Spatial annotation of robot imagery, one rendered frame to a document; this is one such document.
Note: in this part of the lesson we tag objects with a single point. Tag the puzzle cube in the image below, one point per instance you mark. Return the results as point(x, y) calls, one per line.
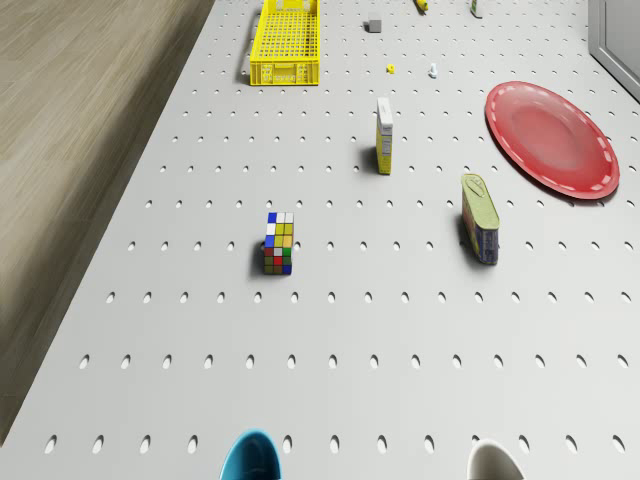
point(279, 244)

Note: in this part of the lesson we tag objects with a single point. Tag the yellow and white box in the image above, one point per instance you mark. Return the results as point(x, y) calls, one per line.
point(384, 140)

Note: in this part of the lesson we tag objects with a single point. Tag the flat-sided can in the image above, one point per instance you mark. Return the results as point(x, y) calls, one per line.
point(481, 220)

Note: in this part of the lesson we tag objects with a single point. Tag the small yellow nut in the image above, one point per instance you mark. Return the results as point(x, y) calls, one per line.
point(391, 69)

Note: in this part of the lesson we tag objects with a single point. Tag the yellow basket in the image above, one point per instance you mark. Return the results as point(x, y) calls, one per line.
point(290, 40)

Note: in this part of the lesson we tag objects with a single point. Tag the white bolt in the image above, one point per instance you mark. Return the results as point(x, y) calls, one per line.
point(433, 71)

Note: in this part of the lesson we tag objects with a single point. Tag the grey cube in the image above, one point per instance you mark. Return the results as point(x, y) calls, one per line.
point(373, 23)

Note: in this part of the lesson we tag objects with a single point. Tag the blue mug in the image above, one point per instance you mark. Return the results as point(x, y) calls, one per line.
point(252, 457)

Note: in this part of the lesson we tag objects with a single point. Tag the red plate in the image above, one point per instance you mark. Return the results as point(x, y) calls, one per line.
point(550, 137)

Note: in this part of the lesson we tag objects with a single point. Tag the banana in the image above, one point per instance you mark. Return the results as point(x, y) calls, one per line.
point(422, 5)

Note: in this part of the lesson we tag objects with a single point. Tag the small white bottle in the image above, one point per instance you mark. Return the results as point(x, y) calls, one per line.
point(475, 7)

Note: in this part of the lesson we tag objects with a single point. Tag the white mug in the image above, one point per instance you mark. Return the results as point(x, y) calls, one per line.
point(492, 462)

